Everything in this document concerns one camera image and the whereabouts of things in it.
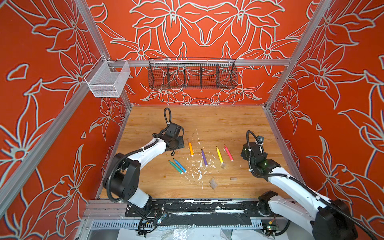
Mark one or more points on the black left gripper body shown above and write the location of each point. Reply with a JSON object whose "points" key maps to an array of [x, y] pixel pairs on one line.
{"points": [[178, 142]]}

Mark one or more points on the aluminium corner frame post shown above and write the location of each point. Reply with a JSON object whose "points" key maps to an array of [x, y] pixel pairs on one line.
{"points": [[99, 42]]}

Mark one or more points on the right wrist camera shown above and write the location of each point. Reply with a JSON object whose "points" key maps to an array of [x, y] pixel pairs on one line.
{"points": [[260, 140]]}

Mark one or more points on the pink highlighter pen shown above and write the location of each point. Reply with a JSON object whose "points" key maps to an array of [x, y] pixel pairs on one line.
{"points": [[228, 153]]}

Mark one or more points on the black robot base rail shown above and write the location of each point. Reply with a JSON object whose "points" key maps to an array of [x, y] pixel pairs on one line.
{"points": [[225, 213]]}

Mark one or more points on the yellow highlighter pen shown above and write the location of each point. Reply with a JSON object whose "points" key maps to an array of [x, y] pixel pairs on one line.
{"points": [[219, 155]]}

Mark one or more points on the black wire basket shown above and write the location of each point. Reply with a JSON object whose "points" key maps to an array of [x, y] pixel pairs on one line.
{"points": [[192, 74]]}

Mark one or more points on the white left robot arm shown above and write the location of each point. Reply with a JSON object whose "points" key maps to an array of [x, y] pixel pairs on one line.
{"points": [[121, 179]]}

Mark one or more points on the white mesh basket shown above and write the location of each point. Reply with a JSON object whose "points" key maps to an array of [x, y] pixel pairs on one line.
{"points": [[105, 82]]}

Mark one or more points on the blue highlighter pen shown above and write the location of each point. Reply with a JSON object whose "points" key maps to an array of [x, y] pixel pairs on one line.
{"points": [[180, 166]]}

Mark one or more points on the orange highlighter pen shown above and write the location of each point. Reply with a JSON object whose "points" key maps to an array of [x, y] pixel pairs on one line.
{"points": [[191, 148]]}

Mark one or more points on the right aluminium frame post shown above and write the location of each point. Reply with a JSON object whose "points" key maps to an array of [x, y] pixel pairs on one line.
{"points": [[309, 31]]}

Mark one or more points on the purple highlighter pen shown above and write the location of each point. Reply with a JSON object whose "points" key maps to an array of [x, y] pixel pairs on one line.
{"points": [[204, 158]]}

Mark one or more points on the green highlighter pen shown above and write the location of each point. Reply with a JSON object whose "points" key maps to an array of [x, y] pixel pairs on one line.
{"points": [[176, 167]]}

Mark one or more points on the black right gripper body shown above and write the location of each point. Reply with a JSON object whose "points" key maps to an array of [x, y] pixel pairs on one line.
{"points": [[244, 155]]}

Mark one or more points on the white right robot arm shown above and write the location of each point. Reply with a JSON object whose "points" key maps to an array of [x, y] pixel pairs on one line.
{"points": [[323, 218]]}

